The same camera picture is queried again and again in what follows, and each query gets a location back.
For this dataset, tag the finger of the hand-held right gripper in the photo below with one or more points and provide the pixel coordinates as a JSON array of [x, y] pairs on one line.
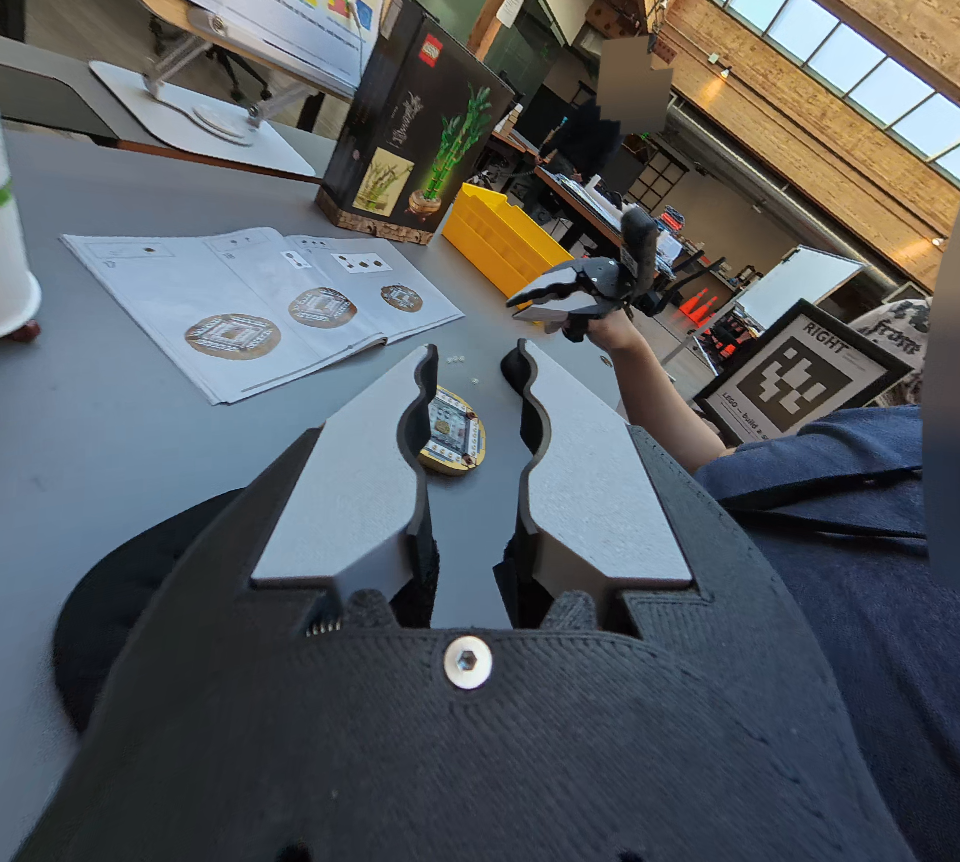
[[559, 315], [551, 283]]

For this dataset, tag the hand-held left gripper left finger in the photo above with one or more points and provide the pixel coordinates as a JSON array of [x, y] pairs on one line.
[[352, 495]]

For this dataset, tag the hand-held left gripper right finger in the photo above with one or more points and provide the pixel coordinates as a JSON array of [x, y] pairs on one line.
[[592, 495]]

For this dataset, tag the round tan lego base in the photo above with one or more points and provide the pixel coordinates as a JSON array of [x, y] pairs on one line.
[[450, 431]]

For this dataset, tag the person's right forearm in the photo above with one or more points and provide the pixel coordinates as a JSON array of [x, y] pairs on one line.
[[664, 405]]

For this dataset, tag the tiny clear lego pieces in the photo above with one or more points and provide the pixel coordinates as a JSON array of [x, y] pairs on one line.
[[455, 357]]

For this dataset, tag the black lego set box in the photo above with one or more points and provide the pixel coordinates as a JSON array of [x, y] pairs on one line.
[[405, 127]]

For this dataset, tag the open lego instruction booklet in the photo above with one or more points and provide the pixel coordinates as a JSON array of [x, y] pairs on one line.
[[247, 307]]

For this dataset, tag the person's right hand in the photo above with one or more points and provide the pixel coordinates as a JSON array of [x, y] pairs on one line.
[[609, 331]]

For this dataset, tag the stack of yellow bins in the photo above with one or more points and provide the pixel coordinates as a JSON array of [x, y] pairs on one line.
[[499, 236]]

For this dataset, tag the wooden background table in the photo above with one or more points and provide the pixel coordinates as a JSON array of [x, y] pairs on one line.
[[581, 202]]

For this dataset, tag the orange traffic cones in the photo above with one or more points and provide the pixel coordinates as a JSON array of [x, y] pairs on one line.
[[697, 306]]

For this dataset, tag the white whiteboard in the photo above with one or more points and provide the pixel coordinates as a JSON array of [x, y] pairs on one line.
[[802, 285]]

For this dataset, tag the black framed tag sign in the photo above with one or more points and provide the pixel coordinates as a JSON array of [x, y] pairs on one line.
[[802, 378]]

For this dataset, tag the black cloth pad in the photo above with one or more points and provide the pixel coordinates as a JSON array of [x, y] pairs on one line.
[[127, 600]]

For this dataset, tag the person's navy shirt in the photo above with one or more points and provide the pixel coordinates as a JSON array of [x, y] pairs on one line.
[[847, 614]]

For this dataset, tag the grey printed cloth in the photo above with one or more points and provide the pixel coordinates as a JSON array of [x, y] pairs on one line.
[[896, 345]]

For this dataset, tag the white display stand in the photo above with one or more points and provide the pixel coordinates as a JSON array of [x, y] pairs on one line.
[[195, 120]]

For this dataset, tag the white green-striped paper cup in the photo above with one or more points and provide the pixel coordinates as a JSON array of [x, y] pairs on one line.
[[13, 262]]

